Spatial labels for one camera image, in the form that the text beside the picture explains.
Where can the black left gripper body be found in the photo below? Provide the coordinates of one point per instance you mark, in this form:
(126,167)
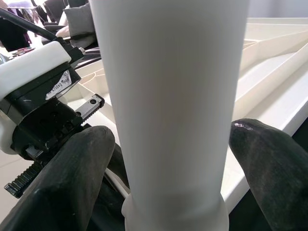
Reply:
(48,125)

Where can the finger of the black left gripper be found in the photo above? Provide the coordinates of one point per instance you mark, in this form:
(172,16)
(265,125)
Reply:
(119,166)

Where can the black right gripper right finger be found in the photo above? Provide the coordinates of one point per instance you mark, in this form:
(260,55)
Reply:
(276,173)

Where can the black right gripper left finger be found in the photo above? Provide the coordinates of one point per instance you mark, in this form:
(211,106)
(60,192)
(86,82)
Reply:
(67,187)

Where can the white plastic table leg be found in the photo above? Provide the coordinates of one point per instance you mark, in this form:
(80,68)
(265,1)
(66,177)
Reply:
(173,108)

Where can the white plastic table top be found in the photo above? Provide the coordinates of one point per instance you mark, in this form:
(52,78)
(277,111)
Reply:
(269,84)

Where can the grey cushion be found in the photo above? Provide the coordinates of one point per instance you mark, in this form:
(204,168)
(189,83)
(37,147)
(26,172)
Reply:
(80,21)

